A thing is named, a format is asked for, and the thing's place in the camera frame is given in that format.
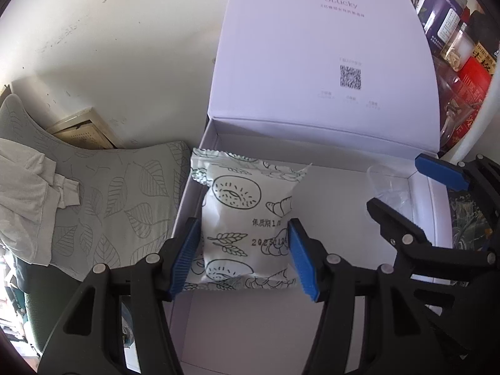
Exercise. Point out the red tin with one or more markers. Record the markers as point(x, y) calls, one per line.
point(474, 78)

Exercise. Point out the white garment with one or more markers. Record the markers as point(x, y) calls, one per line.
point(23, 187)

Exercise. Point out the clear jar with pale contents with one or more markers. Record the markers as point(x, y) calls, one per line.
point(459, 50)

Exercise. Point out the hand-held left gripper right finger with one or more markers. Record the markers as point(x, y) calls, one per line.
point(302, 258)

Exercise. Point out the beige vent panel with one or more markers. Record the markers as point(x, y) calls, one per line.
point(84, 129)

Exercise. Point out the clear plastic wrapper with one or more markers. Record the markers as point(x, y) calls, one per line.
point(386, 187)

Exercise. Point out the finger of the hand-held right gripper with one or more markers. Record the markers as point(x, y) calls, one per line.
point(441, 172)
point(402, 228)

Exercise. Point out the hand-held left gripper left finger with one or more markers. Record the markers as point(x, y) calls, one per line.
point(185, 258)

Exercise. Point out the white fruit-print snack packet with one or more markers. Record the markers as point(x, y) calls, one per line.
point(242, 211)

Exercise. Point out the purple-label clear jar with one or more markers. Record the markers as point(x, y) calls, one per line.
point(441, 11)

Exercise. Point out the white gift box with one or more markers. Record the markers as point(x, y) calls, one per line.
point(312, 47)

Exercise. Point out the grey leaf-pattern chair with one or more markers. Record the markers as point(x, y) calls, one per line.
point(129, 187)

